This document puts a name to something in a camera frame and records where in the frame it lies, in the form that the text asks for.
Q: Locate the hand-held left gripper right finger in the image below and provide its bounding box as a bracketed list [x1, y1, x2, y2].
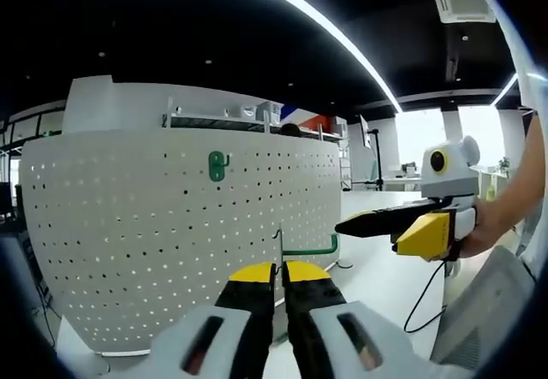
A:
[281, 258, 432, 379]

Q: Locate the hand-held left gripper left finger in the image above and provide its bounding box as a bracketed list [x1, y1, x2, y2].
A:
[145, 261, 278, 379]

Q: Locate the green hook assembly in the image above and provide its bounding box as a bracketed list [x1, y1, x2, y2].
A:
[272, 228, 340, 275]
[208, 151, 232, 183]

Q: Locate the white perforated mounting plate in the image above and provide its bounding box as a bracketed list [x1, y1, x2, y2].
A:
[19, 128, 354, 357]

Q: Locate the person's right hand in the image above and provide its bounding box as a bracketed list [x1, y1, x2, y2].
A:
[460, 201, 513, 260]

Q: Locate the black tripod stand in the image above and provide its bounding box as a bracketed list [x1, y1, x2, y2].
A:
[361, 128, 385, 192]

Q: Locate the white mesh office chair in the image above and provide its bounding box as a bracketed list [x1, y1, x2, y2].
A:
[430, 244, 536, 371]

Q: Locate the ceiling light strip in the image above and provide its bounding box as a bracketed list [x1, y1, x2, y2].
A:
[491, 73, 520, 107]
[220, 0, 403, 114]

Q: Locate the white metal storage shelf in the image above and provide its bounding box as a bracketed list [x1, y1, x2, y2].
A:
[161, 96, 348, 143]

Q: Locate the white low partition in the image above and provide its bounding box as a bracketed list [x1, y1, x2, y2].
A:
[63, 74, 172, 137]

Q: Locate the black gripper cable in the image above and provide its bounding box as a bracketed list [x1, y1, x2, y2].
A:
[403, 261, 449, 334]

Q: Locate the red blue wall banner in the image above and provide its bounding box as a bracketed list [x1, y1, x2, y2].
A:
[280, 103, 337, 134]

